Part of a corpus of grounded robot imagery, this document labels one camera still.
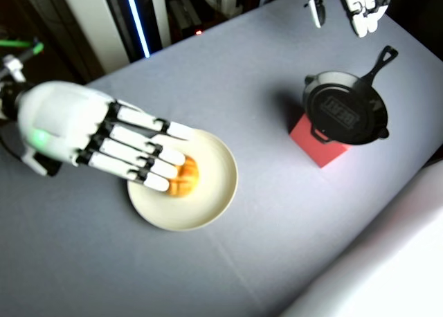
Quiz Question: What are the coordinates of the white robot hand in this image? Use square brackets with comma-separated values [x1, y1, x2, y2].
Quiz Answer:
[15, 80, 195, 193]
[302, 0, 394, 38]

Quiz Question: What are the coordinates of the black cast iron skillet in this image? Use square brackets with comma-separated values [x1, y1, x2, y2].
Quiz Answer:
[302, 46, 399, 147]

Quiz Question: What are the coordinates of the golden-brown croissant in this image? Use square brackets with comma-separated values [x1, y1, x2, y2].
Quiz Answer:
[165, 155, 201, 197]

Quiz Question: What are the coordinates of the red cube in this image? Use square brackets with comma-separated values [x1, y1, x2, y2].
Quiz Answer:
[289, 112, 350, 169]

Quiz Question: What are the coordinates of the cream round plate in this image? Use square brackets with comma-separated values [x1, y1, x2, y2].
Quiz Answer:
[127, 128, 239, 232]

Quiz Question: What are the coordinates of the white background panel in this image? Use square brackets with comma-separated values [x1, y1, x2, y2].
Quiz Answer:
[57, 0, 129, 76]

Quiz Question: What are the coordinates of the blue light strip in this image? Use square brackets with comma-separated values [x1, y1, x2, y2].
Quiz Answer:
[123, 0, 152, 59]

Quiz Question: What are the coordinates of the white plastic container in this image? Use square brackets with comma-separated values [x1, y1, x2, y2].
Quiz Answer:
[220, 0, 244, 16]

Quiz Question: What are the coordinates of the grey table cloth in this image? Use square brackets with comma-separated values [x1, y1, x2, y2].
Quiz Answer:
[0, 0, 443, 317]

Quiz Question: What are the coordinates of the white robot body cover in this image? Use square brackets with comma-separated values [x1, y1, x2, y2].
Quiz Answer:
[280, 164, 443, 317]

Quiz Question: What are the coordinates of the green cable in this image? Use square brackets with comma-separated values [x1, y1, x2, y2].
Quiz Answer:
[0, 39, 45, 54]

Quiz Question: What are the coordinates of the white upright post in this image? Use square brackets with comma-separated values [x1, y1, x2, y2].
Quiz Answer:
[148, 0, 172, 48]

